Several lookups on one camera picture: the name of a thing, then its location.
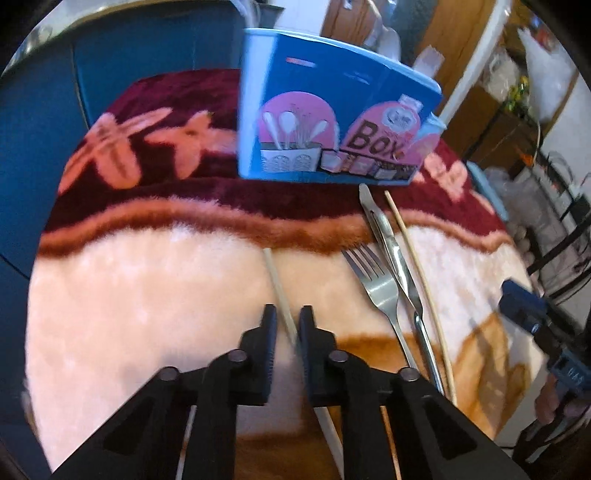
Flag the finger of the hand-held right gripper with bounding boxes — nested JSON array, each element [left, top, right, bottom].
[[501, 278, 561, 352]]

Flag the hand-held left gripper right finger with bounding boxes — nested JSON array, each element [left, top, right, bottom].
[[298, 305, 532, 480]]

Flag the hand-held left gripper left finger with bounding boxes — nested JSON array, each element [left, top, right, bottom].
[[51, 304, 279, 480]]

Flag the wooden chopstick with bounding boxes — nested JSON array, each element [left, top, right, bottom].
[[384, 191, 458, 407], [262, 248, 346, 480]]

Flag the metal fork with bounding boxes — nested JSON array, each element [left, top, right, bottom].
[[342, 244, 419, 372]]

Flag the metal knife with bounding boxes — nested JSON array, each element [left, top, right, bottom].
[[359, 183, 446, 398]]

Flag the blue white utensil box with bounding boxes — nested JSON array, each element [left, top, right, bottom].
[[238, 28, 444, 186]]

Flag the person's right hand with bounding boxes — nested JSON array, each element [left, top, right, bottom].
[[534, 382, 589, 425]]

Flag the black metal rack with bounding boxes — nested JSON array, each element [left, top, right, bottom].
[[522, 148, 591, 301]]

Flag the clear container with blue lid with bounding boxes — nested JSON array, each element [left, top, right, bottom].
[[466, 161, 509, 222]]

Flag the red pink floral blanket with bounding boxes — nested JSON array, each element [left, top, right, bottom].
[[21, 69, 546, 480]]

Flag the white plastic bag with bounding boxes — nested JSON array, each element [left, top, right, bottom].
[[517, 25, 580, 123]]

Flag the wooden door with glass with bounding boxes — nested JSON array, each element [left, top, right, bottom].
[[321, 0, 502, 100]]

